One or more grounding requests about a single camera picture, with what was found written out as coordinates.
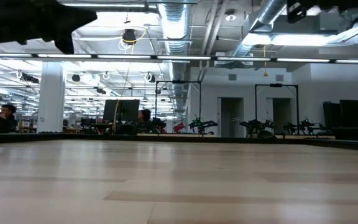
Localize black background robot arms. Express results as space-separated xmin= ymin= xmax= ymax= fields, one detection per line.
xmin=187 ymin=117 xmax=219 ymax=135
xmin=239 ymin=119 xmax=275 ymax=138
xmin=283 ymin=118 xmax=328 ymax=135
xmin=146 ymin=117 xmax=167 ymax=134

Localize person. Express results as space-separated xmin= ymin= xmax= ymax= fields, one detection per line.
xmin=137 ymin=108 xmax=152 ymax=133
xmin=0 ymin=104 xmax=19 ymax=134

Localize grey doorway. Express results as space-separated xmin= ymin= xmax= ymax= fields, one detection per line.
xmin=265 ymin=98 xmax=293 ymax=131
xmin=218 ymin=96 xmax=245 ymax=138

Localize black computer monitor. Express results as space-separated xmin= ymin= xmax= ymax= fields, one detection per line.
xmin=103 ymin=99 xmax=140 ymax=123

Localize overhead light bar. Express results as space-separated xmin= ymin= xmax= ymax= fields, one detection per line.
xmin=0 ymin=53 xmax=358 ymax=65

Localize black ceiling-hung device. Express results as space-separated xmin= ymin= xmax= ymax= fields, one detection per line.
xmin=122 ymin=28 xmax=137 ymax=45

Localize black table border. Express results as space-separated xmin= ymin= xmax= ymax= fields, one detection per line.
xmin=0 ymin=132 xmax=358 ymax=152

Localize white square column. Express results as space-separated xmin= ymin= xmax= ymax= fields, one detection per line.
xmin=37 ymin=61 xmax=67 ymax=134

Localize black panel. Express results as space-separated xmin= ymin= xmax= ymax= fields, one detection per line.
xmin=323 ymin=101 xmax=341 ymax=128

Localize black cabinet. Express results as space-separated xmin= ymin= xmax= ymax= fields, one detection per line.
xmin=339 ymin=99 xmax=358 ymax=128

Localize black desk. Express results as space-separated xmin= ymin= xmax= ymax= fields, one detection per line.
xmin=332 ymin=126 xmax=358 ymax=139

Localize black metal frame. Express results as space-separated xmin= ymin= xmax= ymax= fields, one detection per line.
xmin=255 ymin=83 xmax=300 ymax=131
xmin=155 ymin=80 xmax=202 ymax=119

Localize silver ventilation duct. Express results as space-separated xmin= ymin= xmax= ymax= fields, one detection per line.
xmin=157 ymin=2 xmax=192 ymax=113
xmin=228 ymin=0 xmax=287 ymax=58

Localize yellow hanging cord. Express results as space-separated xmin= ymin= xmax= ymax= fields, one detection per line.
xmin=262 ymin=45 xmax=269 ymax=77

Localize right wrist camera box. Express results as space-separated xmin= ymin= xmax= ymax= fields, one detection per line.
xmin=286 ymin=0 xmax=308 ymax=24

